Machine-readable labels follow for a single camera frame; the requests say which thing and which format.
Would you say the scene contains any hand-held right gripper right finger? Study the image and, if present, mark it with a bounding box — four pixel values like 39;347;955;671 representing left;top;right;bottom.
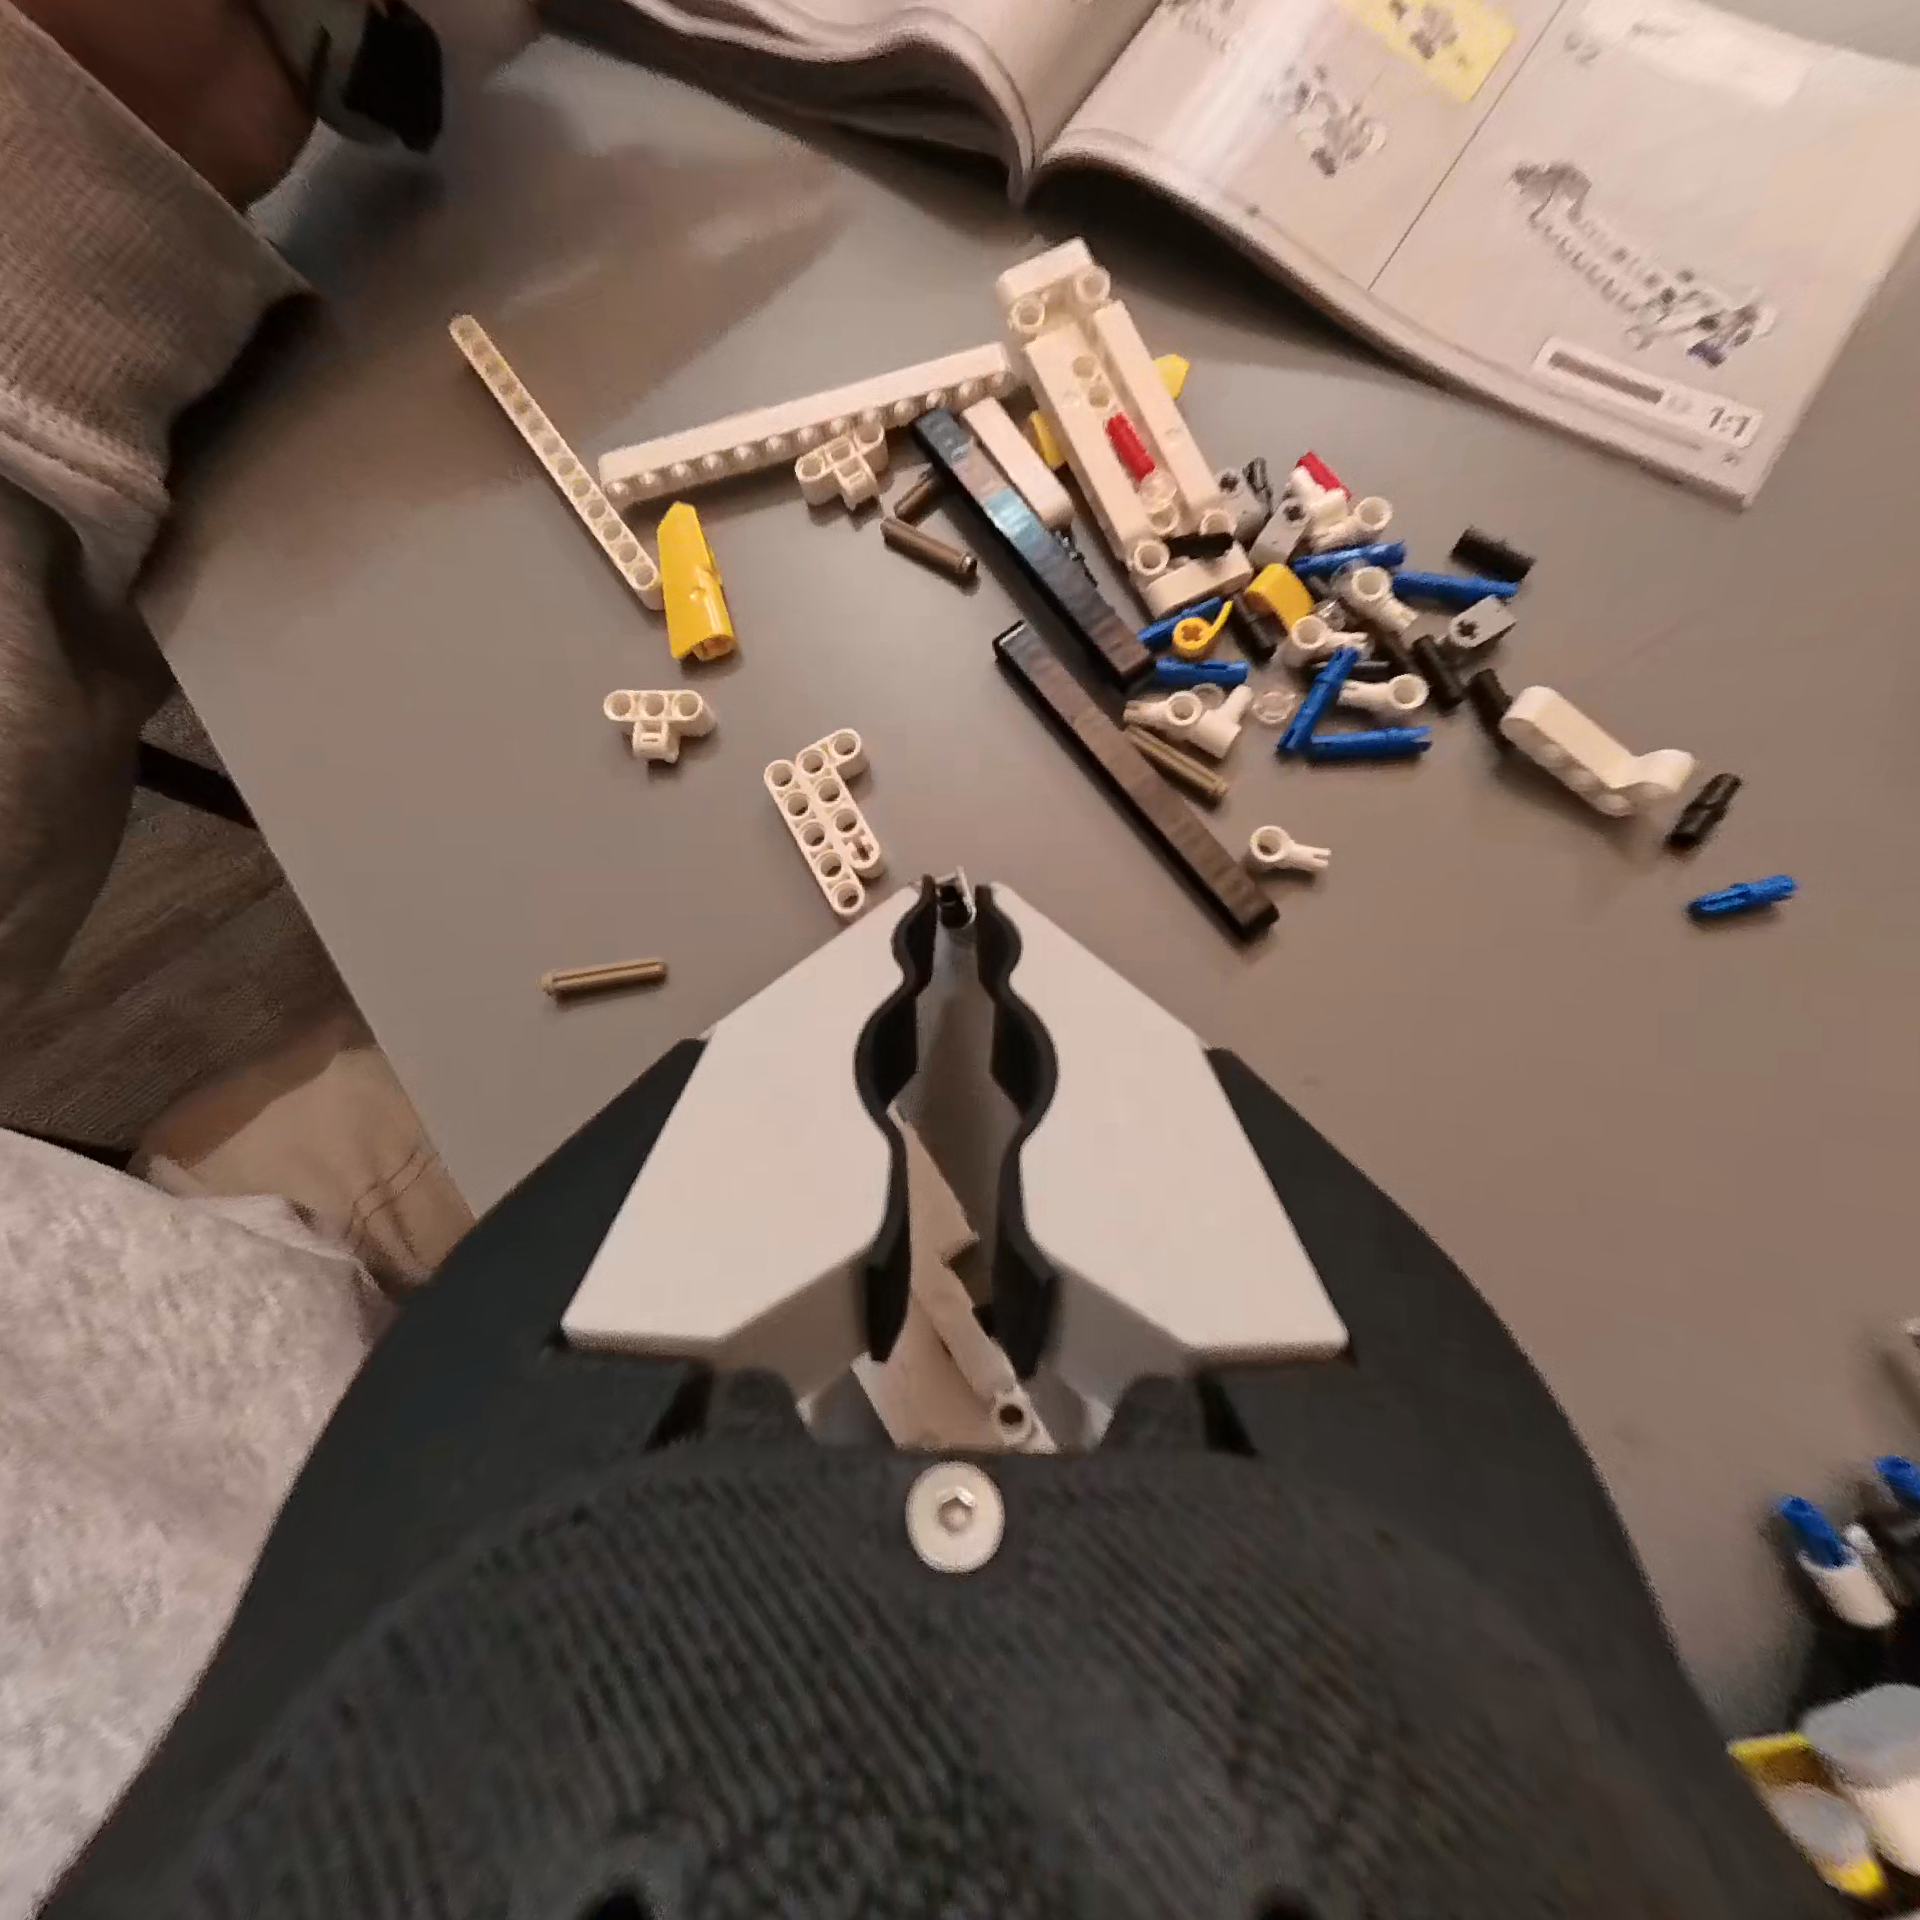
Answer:
974;883;1350;1451

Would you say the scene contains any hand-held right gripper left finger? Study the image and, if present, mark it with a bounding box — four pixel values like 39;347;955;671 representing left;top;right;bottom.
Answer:
559;883;939;1429

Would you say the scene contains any pile of small lego pieces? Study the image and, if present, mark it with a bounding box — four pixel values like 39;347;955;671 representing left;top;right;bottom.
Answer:
1116;451;1539;797

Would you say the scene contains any person's left forearm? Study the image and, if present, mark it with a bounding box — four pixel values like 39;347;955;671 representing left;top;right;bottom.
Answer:
0;0;324;708

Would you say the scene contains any white L-shaped lego liftarm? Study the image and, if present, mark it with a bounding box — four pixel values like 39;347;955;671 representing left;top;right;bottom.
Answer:
763;729;888;918

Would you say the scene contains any thin white lego beam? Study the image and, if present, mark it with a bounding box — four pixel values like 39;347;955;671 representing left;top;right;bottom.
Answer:
447;313;666;608

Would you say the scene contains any long black lego beam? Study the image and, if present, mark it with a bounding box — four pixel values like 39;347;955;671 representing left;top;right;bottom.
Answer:
992;621;1282;945
910;407;1155;691

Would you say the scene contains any white T-shaped lego connector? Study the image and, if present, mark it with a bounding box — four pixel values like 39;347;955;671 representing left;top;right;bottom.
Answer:
602;689;717;765

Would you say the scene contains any long white lego brick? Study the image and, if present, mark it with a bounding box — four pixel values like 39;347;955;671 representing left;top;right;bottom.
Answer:
597;344;1023;512

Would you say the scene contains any yellow lego panel piece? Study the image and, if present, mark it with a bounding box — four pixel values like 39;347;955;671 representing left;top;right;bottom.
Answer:
658;502;740;663

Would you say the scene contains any white lego cross connector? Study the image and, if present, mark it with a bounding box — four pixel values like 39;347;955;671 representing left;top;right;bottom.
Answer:
794;420;890;511

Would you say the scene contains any white bent lego liftarm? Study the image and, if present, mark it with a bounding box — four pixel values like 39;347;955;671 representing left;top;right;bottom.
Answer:
1500;685;1697;818

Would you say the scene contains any short white lego beam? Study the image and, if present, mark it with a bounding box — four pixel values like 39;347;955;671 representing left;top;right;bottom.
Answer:
959;394;1076;529

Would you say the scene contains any partly built lego truck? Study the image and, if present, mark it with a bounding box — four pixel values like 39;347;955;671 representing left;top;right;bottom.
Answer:
1724;1321;1920;1908

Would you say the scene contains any lego instruction booklet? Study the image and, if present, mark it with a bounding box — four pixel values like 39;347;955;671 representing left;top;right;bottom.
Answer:
540;0;1920;512

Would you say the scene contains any person's left hand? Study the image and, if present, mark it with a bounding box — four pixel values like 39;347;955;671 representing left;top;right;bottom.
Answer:
42;0;338;210

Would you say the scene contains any white lego frame assembly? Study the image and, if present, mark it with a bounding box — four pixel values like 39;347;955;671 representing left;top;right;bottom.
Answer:
995;239;1253;617

